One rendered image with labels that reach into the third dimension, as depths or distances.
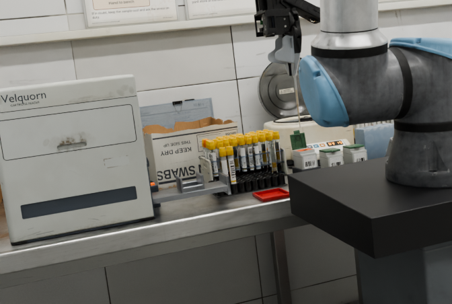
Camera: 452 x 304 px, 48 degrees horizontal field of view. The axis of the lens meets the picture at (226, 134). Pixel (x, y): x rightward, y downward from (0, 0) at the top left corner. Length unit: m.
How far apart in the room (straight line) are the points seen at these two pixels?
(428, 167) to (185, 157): 0.70
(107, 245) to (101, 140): 0.20
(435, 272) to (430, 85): 0.28
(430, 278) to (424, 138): 0.21
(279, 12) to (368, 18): 0.42
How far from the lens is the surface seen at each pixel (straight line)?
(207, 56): 1.73
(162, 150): 1.36
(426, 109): 0.85
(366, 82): 0.79
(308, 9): 1.23
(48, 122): 1.04
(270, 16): 1.18
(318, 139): 1.47
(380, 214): 0.75
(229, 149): 1.18
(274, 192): 1.17
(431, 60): 0.84
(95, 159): 1.04
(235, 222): 1.08
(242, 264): 1.86
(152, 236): 1.04
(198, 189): 1.10
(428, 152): 0.86
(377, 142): 1.36
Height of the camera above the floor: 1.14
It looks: 6 degrees down
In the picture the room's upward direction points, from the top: 7 degrees counter-clockwise
